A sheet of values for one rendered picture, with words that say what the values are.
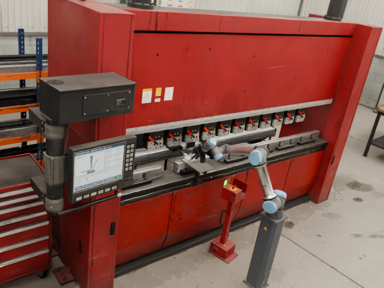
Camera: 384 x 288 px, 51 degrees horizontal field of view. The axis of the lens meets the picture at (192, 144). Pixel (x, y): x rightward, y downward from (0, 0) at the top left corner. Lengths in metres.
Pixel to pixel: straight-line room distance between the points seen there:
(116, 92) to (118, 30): 0.46
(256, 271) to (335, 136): 2.15
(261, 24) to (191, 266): 2.35
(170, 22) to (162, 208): 1.62
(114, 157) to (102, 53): 0.66
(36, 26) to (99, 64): 4.61
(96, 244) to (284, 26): 2.57
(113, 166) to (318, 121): 3.37
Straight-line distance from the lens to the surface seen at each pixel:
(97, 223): 3.21
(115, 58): 2.71
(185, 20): 3.21
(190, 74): 3.39
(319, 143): 5.19
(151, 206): 3.58
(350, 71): 5.10
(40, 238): 3.53
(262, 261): 3.78
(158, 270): 3.97
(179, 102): 3.41
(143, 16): 2.99
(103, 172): 2.54
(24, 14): 7.13
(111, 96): 2.39
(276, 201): 3.38
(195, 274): 4.00
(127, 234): 3.60
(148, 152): 3.80
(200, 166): 3.64
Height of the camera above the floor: 2.63
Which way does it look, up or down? 24 degrees down
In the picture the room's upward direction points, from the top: 9 degrees clockwise
